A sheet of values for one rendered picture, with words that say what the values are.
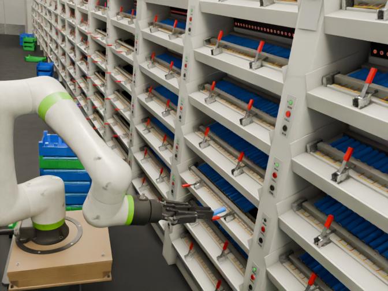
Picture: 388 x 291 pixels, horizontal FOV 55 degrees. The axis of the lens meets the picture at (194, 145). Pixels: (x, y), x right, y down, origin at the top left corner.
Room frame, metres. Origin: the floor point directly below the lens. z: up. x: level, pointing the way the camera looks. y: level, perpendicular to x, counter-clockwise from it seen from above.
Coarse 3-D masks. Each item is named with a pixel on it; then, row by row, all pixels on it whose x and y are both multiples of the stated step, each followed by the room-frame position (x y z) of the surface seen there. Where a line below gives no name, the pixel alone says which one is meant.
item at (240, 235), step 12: (180, 168) 1.61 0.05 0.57; (192, 180) 1.54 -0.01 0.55; (192, 192) 1.50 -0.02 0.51; (204, 192) 1.43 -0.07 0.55; (204, 204) 1.39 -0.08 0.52; (216, 204) 1.34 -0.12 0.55; (216, 216) 1.29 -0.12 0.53; (252, 216) 1.24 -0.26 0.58; (228, 228) 1.21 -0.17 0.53; (240, 228) 1.19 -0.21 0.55; (240, 240) 1.13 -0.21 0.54
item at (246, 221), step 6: (192, 168) 1.60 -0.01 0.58; (198, 174) 1.54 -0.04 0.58; (198, 180) 1.51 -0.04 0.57; (204, 180) 1.48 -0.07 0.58; (204, 186) 1.46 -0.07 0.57; (210, 186) 1.43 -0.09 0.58; (216, 192) 1.39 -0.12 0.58; (222, 198) 1.34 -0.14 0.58; (228, 204) 1.30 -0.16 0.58; (234, 210) 1.26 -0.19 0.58; (240, 216) 1.22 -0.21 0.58; (246, 222) 1.19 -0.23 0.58; (252, 222) 1.18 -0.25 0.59; (252, 228) 1.15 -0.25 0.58
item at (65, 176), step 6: (42, 174) 1.91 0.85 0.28; (48, 174) 1.92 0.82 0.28; (54, 174) 1.93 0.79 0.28; (60, 174) 1.94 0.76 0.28; (66, 174) 1.95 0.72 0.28; (72, 174) 1.95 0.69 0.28; (78, 174) 1.96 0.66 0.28; (84, 174) 1.97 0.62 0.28; (66, 180) 1.95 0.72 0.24; (72, 180) 1.95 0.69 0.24; (78, 180) 1.96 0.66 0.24; (84, 180) 1.97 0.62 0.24; (90, 180) 1.98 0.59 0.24
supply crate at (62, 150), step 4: (44, 132) 2.08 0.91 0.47; (44, 136) 2.08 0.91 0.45; (52, 136) 2.11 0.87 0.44; (56, 136) 2.12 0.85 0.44; (44, 140) 2.08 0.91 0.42; (52, 140) 2.11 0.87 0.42; (56, 140) 2.12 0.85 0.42; (40, 144) 1.91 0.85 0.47; (44, 144) 2.06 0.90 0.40; (52, 144) 2.08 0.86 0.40; (64, 144) 2.10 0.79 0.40; (40, 148) 1.91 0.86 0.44; (44, 148) 1.92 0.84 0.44; (48, 148) 1.92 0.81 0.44; (52, 148) 1.93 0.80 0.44; (56, 148) 1.93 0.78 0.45; (60, 148) 1.94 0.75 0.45; (64, 148) 1.94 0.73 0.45; (68, 148) 1.95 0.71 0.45; (40, 152) 1.91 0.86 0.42; (44, 152) 1.92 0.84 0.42; (48, 152) 1.92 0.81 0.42; (52, 152) 1.93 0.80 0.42; (56, 152) 1.93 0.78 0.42; (60, 152) 1.94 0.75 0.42; (64, 152) 1.94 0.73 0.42; (68, 152) 1.95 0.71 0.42; (72, 152) 1.95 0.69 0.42
